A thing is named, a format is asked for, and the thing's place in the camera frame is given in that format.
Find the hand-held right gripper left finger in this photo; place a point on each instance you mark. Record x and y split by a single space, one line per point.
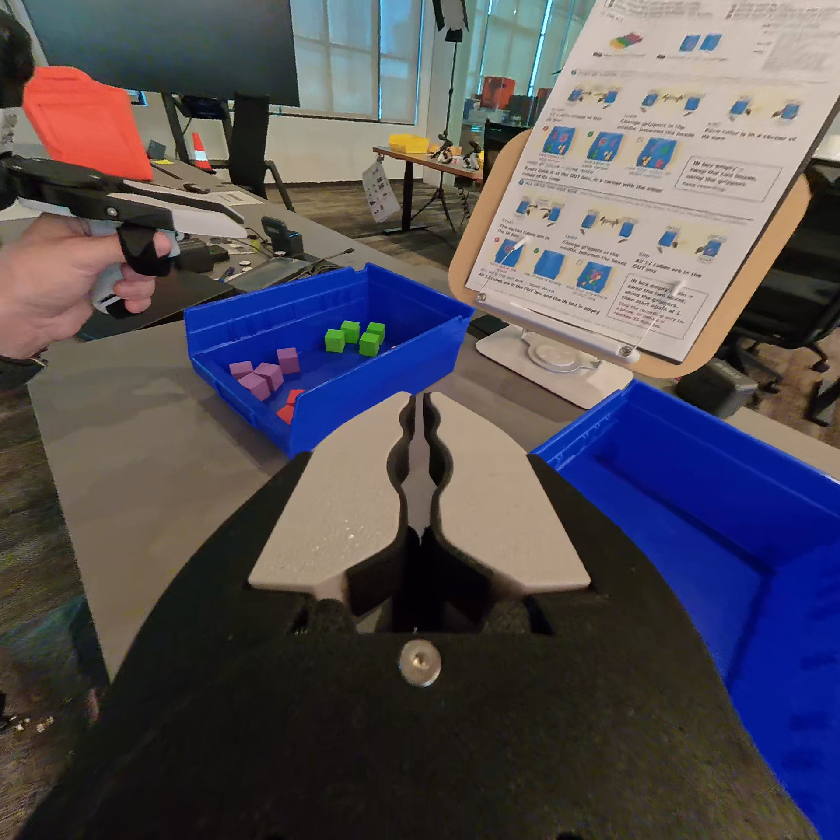
328 512

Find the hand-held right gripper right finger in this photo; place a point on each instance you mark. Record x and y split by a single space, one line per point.
512 518

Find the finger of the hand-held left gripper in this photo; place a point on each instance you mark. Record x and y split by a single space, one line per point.
210 226
190 200

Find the blue plastic bin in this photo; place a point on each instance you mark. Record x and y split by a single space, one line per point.
722 525
394 354

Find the grey desk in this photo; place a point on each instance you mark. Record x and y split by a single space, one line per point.
131 459

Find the person's left hand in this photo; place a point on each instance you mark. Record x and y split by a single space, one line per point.
39 289

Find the small traffic cone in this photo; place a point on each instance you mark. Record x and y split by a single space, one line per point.
201 154

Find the orange plastic box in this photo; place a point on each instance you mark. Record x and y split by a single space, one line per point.
85 124

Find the black battery charger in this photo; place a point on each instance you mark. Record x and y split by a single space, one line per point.
282 236

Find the white board stand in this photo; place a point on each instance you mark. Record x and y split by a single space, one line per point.
558 374

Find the large dark screen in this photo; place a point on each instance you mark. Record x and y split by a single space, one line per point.
164 46

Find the hanging laminated card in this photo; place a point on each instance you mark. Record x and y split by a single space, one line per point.
380 193

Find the yellow box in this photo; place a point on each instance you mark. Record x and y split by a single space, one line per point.
408 143

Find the wooden table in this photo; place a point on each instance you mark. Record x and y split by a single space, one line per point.
420 161

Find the black power brick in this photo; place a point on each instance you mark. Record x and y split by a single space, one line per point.
718 390

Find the printed instruction sheet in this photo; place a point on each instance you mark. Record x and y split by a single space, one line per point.
656 197

